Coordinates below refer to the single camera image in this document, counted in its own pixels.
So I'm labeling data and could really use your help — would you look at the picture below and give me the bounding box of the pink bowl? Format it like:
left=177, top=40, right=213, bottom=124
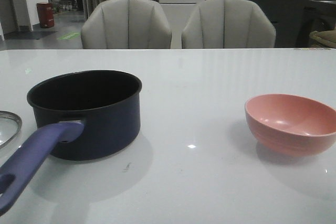
left=245, top=94, right=335, bottom=157

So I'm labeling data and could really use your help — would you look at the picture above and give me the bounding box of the glass lid with blue knob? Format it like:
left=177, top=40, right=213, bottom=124
left=1, top=111, right=22, bottom=148

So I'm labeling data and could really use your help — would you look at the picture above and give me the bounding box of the dark blue saucepan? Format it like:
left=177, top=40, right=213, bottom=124
left=1, top=70, right=142, bottom=214

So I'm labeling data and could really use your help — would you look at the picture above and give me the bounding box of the left grey upholstered chair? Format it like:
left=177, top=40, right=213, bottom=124
left=81, top=0, right=172, bottom=49

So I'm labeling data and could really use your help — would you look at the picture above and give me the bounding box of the grey upholstered chair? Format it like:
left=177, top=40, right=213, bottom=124
left=81, top=0, right=172, bottom=49
left=181, top=0, right=276, bottom=49

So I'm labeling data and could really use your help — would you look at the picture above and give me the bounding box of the right grey upholstered chair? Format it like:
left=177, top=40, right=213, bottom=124
left=181, top=0, right=276, bottom=49

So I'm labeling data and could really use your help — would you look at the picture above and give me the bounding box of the red trash bin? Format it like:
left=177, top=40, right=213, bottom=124
left=36, top=3, right=55, bottom=28

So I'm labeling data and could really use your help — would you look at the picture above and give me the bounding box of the dark grey counter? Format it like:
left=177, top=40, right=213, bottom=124
left=205, top=0, right=336, bottom=48

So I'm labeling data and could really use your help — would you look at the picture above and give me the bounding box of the olive cushion seat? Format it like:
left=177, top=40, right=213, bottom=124
left=309, top=30, right=336, bottom=48

